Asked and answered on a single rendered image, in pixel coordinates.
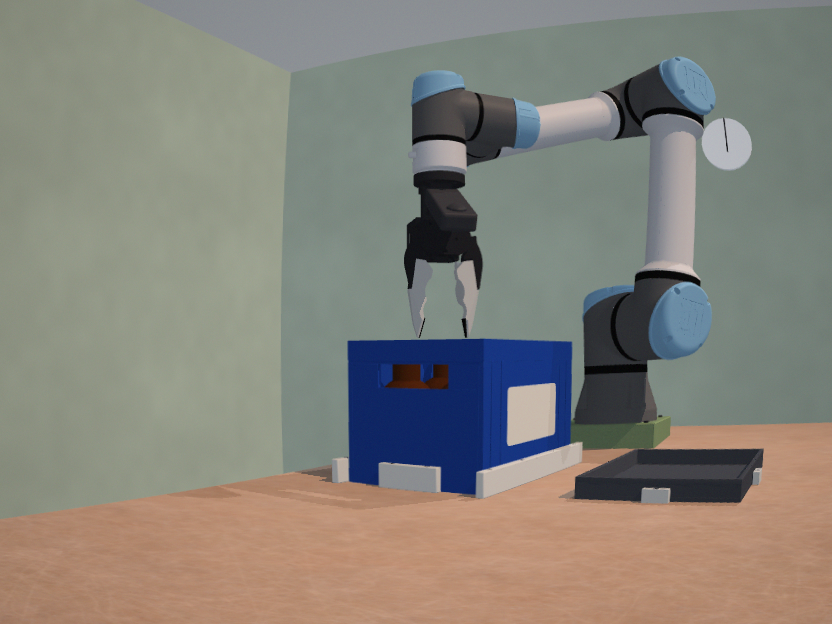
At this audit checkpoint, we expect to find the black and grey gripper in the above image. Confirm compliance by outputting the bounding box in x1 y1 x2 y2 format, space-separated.
404 170 483 338

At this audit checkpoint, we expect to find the blue plastic crate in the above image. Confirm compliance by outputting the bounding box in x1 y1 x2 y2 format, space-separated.
348 339 572 495

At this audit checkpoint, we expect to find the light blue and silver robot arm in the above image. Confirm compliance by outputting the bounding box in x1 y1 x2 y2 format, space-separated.
408 57 716 424

